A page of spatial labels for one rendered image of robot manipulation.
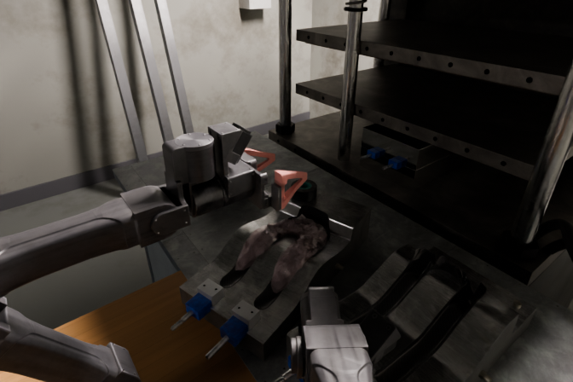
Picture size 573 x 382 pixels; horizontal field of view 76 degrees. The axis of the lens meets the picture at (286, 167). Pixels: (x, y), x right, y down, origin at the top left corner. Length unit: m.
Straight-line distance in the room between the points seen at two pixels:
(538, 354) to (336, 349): 0.66
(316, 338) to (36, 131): 2.89
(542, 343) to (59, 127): 3.00
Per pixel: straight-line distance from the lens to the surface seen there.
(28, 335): 0.62
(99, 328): 1.01
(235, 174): 0.58
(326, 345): 0.44
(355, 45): 1.48
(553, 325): 1.11
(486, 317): 0.85
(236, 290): 0.92
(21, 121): 3.14
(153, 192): 0.58
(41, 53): 3.06
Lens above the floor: 1.52
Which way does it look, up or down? 28 degrees down
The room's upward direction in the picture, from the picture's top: straight up
